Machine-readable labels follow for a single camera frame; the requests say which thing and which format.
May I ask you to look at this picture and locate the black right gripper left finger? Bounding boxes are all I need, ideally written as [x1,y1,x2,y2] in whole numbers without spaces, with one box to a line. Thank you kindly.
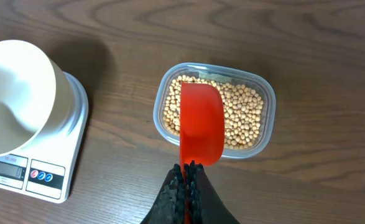
[141,164,185,224]

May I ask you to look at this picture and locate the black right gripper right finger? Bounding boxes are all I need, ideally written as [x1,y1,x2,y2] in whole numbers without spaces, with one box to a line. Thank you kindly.
[185,161,239,224]

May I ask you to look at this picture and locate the red plastic measuring scoop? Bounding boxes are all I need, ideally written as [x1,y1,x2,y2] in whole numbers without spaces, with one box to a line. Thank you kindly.
[178,81,226,224]

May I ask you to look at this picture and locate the white digital kitchen scale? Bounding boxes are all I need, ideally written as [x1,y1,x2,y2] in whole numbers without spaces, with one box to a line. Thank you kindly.
[0,73,88,203]

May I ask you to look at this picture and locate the cream ceramic bowl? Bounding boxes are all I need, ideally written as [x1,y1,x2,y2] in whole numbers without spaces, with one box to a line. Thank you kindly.
[0,40,76,156]

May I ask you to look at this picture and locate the soybeans in container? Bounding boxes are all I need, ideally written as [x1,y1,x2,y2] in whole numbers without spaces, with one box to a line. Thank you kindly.
[163,75,264,150]

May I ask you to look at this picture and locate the clear plastic container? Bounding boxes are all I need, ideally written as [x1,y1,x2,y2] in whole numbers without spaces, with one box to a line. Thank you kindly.
[153,63,276,165]

